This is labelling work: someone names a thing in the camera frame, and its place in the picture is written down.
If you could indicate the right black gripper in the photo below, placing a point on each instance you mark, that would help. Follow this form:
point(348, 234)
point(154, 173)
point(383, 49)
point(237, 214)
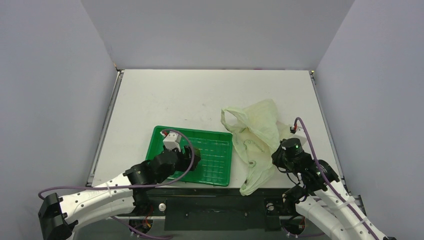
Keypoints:
point(278, 158)

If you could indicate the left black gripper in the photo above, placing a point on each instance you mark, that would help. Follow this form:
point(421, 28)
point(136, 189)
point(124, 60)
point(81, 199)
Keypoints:
point(186, 159)

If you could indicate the translucent pale green plastic bag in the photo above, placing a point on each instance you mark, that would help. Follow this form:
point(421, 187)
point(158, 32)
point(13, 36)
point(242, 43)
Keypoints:
point(256, 135)

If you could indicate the fake avocado half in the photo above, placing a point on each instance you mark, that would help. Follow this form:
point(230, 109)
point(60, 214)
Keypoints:
point(197, 153)

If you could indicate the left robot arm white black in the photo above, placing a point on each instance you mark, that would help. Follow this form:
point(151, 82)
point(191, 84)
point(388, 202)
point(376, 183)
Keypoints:
point(60, 216)

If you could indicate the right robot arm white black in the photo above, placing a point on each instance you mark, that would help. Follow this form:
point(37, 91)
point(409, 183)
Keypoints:
point(321, 197)

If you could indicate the green plastic tray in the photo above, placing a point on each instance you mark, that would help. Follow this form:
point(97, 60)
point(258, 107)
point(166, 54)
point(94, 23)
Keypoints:
point(216, 150)

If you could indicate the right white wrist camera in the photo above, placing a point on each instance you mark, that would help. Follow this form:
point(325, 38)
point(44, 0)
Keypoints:
point(298, 132)

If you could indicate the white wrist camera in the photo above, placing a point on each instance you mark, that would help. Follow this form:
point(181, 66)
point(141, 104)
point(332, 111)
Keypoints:
point(171, 140)
point(298, 132)

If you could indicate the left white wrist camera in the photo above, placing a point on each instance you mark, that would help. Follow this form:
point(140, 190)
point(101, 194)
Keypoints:
point(171, 140)

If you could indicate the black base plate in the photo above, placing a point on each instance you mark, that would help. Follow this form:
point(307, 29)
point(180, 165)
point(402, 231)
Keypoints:
point(216, 209)

